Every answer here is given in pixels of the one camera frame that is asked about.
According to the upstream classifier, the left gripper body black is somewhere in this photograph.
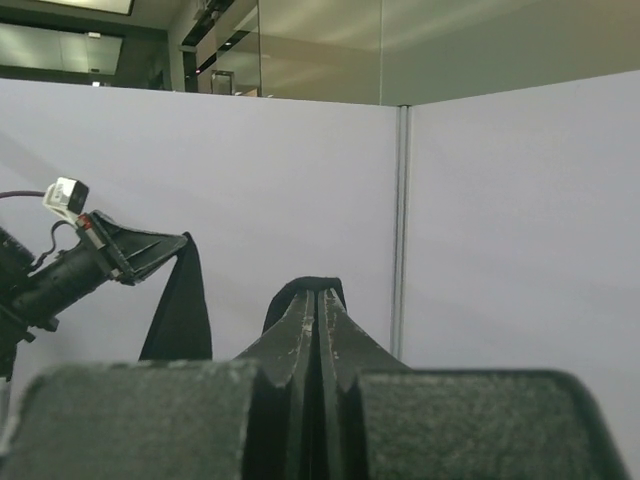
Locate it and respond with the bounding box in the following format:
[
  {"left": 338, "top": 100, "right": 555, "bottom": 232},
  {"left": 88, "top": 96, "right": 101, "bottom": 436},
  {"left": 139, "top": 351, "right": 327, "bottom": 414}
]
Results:
[{"left": 0, "top": 225, "right": 126, "bottom": 346}]

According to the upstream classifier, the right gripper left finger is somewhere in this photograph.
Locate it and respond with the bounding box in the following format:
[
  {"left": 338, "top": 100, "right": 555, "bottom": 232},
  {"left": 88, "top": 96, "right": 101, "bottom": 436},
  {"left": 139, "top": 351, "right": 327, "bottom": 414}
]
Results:
[{"left": 1, "top": 291, "right": 315, "bottom": 479}]

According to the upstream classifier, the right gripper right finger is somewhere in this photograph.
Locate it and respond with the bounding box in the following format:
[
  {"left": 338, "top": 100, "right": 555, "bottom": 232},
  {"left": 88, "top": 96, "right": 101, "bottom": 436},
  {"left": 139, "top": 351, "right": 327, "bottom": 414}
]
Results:
[{"left": 318, "top": 290, "right": 629, "bottom": 479}]

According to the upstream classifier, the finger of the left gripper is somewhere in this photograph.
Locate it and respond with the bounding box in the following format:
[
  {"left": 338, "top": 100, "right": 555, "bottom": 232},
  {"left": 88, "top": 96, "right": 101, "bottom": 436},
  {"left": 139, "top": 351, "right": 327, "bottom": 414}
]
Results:
[{"left": 90, "top": 210, "right": 188, "bottom": 286}]

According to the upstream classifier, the black t-shirt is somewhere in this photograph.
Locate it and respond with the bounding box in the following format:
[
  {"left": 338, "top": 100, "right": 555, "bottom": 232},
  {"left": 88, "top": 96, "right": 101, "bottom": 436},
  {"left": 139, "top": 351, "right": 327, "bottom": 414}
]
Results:
[{"left": 138, "top": 232, "right": 346, "bottom": 363}]

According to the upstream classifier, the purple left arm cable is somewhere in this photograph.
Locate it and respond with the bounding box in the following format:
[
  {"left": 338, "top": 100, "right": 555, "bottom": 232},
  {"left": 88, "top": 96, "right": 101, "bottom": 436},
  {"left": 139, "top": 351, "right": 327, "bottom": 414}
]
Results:
[{"left": 0, "top": 189, "right": 51, "bottom": 202}]

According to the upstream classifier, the left aluminium frame post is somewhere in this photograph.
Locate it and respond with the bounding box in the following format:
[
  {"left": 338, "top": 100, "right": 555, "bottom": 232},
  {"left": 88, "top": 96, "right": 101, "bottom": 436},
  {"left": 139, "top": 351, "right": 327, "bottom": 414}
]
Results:
[{"left": 390, "top": 105, "right": 411, "bottom": 360}]

